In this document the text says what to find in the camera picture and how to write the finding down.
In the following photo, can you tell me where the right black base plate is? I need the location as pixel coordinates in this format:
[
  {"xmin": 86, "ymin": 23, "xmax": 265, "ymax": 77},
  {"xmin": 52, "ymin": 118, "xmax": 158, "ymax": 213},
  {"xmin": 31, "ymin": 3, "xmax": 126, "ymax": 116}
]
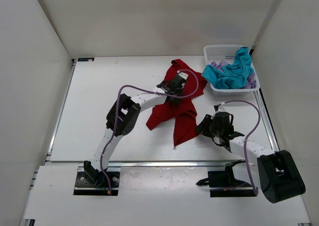
[{"xmin": 208, "ymin": 171, "xmax": 256, "ymax": 198}]

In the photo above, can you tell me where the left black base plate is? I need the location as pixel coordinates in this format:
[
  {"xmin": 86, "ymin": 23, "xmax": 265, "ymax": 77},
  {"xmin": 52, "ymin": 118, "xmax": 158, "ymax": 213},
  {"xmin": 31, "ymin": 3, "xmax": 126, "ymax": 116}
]
[{"xmin": 73, "ymin": 167, "xmax": 120, "ymax": 196}]

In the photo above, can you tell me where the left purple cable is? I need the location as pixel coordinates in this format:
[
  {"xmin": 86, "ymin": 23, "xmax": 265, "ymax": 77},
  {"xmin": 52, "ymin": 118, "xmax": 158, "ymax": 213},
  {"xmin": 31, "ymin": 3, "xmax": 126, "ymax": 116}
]
[{"xmin": 99, "ymin": 69, "xmax": 199, "ymax": 194}]

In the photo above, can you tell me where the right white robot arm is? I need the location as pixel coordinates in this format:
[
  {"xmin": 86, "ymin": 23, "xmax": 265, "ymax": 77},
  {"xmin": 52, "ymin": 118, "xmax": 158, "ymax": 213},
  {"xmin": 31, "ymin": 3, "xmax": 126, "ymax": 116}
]
[{"xmin": 195, "ymin": 112, "xmax": 306, "ymax": 204}]

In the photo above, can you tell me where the aluminium front rail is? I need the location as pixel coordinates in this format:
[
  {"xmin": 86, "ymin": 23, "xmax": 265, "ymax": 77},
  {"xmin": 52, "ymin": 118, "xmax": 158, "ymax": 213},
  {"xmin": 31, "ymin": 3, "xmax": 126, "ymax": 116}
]
[{"xmin": 108, "ymin": 160, "xmax": 234, "ymax": 167}]

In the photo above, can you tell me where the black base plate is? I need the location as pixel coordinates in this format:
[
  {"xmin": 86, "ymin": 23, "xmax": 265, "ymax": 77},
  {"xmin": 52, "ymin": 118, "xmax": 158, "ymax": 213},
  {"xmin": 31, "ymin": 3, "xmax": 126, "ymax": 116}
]
[
  {"xmin": 73, "ymin": 167, "xmax": 120, "ymax": 196},
  {"xmin": 208, "ymin": 171, "xmax": 256, "ymax": 198}
]

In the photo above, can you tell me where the white plastic basket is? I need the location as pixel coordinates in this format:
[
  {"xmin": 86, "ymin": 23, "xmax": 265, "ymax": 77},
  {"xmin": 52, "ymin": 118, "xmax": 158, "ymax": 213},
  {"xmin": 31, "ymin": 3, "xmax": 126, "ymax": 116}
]
[{"xmin": 203, "ymin": 44, "xmax": 260, "ymax": 96}]

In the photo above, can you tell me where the red t-shirt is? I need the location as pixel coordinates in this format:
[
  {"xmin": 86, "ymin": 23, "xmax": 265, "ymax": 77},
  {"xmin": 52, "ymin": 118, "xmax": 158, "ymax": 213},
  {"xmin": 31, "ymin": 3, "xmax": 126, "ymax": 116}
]
[{"xmin": 146, "ymin": 72, "xmax": 207, "ymax": 147}]

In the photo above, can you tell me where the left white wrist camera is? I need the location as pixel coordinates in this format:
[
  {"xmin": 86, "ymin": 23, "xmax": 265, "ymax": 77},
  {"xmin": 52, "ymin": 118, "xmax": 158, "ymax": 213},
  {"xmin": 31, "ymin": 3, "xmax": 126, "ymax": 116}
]
[{"xmin": 178, "ymin": 71, "xmax": 188, "ymax": 80}]

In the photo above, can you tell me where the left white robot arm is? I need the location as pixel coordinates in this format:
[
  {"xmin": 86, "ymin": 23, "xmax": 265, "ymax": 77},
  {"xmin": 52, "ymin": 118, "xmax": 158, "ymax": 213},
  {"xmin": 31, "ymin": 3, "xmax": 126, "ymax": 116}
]
[{"xmin": 84, "ymin": 72, "xmax": 188, "ymax": 187}]

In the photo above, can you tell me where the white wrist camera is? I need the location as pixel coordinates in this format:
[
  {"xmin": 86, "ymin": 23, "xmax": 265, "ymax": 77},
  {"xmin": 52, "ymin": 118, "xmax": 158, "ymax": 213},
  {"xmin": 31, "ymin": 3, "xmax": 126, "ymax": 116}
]
[
  {"xmin": 214, "ymin": 102, "xmax": 225, "ymax": 113},
  {"xmin": 178, "ymin": 71, "xmax": 188, "ymax": 80}
]

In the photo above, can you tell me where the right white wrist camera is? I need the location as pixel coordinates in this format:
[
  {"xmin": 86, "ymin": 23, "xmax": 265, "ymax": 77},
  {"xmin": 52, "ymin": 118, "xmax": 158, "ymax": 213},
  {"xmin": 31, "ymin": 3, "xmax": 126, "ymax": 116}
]
[{"xmin": 214, "ymin": 102, "xmax": 225, "ymax": 113}]

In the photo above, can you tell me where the dark label sticker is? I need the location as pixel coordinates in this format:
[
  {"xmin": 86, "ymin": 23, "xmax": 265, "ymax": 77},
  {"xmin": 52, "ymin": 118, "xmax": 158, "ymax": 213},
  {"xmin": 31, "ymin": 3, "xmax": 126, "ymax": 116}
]
[{"xmin": 77, "ymin": 57, "xmax": 95, "ymax": 62}]

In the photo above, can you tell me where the lavender t-shirt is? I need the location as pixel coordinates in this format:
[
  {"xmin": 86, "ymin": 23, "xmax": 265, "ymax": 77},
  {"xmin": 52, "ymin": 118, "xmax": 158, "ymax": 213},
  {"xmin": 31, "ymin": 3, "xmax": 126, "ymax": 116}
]
[{"xmin": 209, "ymin": 60, "xmax": 258, "ymax": 90}]

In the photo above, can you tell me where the teal t-shirt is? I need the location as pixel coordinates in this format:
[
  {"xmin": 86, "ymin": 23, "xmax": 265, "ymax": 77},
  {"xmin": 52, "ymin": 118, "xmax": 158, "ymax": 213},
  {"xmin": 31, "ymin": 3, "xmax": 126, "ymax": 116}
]
[{"xmin": 201, "ymin": 46, "xmax": 253, "ymax": 90}]

